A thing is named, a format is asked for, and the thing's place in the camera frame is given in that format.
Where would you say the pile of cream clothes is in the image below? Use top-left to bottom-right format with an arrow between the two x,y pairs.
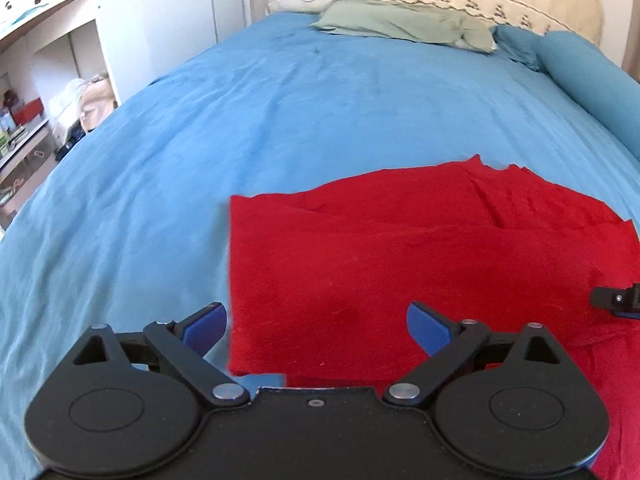
50,72 -> 119,147

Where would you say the white shelf unit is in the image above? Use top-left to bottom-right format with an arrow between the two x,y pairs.
0,0 -> 142,233

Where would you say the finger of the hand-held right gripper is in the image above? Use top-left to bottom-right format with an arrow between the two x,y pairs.
589,283 -> 640,319

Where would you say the blue bolster pillow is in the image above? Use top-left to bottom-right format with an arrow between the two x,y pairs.
537,30 -> 640,162

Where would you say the green pillow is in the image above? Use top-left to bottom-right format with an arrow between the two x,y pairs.
310,0 -> 499,55

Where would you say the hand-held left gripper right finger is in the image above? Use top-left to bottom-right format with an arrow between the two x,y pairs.
382,301 -> 569,408

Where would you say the clear storage drawer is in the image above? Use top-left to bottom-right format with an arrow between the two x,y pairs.
0,130 -> 59,213

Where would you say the red box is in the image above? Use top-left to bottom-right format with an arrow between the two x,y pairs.
12,98 -> 44,125

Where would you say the red garment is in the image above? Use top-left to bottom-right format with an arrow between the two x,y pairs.
227,154 -> 640,480

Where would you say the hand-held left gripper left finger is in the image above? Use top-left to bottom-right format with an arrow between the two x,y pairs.
72,302 -> 251,409

